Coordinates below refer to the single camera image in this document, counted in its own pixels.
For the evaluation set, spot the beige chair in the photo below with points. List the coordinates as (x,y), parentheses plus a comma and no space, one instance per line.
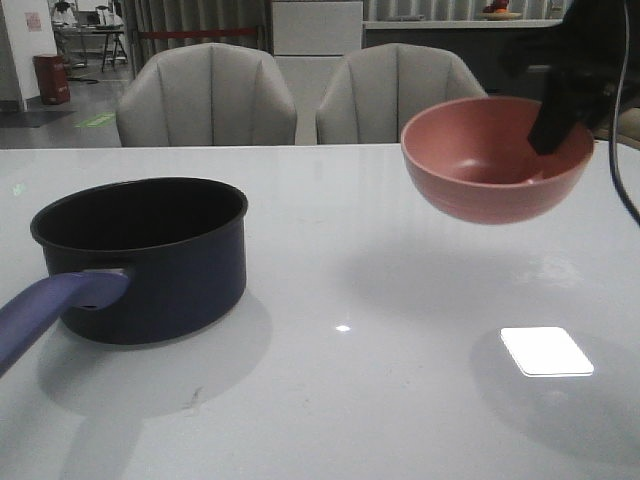
(375,91)
(210,94)

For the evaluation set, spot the pink bowl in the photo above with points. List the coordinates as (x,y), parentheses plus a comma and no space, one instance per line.
(471,159)

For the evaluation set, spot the left beige chair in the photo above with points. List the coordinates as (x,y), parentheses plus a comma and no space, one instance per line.
(210,94)

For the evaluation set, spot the red trash bin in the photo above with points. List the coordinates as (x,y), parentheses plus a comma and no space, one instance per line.
(51,78)

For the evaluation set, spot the fruit plate on counter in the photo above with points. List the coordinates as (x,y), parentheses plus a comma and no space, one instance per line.
(498,10)

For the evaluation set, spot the dark counter white top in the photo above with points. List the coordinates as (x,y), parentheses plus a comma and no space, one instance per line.
(477,42)

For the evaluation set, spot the background work desk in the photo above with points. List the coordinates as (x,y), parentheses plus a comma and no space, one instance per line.
(77,44)

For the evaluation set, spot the dark blue saucepan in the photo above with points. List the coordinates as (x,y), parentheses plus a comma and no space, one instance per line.
(133,263)

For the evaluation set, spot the right beige chair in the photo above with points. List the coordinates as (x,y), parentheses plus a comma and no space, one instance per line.
(375,91)

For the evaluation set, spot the white drawer cabinet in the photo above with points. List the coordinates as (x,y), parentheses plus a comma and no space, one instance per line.
(308,40)

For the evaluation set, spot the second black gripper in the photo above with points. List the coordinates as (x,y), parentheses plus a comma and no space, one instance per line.
(583,55)

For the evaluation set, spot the red barrier belt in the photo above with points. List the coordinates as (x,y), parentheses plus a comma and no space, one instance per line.
(198,34)

